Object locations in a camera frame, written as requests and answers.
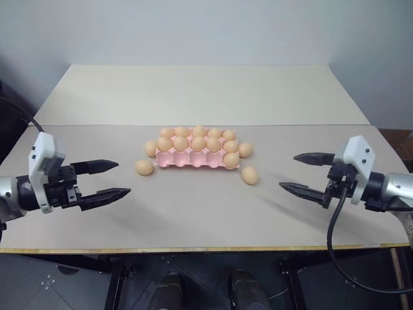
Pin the wooden stick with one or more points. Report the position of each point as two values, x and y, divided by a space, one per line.
399 277

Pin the tan egg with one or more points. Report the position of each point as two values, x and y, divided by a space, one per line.
143 168
150 148
229 134
198 130
246 150
231 146
198 144
180 143
213 144
164 144
181 131
249 175
214 132
231 159
167 132

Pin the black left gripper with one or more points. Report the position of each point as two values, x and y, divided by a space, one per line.
64 190

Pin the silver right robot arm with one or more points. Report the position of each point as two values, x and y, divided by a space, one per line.
395 185

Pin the pink egg tray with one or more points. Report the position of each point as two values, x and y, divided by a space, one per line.
190 161

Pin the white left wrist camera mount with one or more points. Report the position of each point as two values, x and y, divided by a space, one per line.
42 151

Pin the dark rounded shape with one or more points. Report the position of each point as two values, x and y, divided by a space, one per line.
246 290
168 290

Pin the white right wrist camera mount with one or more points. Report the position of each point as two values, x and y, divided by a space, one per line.
358 151

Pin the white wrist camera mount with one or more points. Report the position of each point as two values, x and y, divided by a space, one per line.
42 151
358 151

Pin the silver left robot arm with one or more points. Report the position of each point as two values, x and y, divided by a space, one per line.
9 190

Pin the silver metal plate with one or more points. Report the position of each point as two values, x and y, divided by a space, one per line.
407 227

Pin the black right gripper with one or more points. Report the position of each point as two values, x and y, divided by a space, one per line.
340 181

